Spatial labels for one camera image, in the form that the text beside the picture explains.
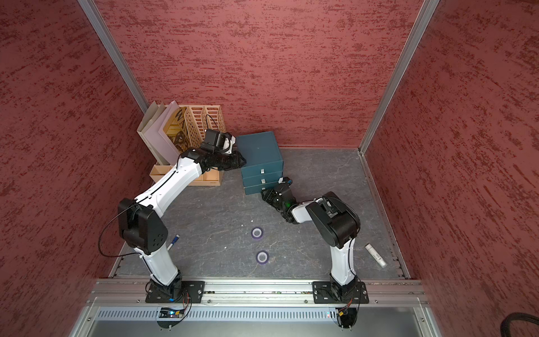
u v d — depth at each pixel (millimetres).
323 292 739
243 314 775
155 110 953
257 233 880
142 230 460
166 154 960
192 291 745
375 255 819
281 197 772
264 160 875
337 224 519
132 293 748
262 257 827
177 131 999
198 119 1097
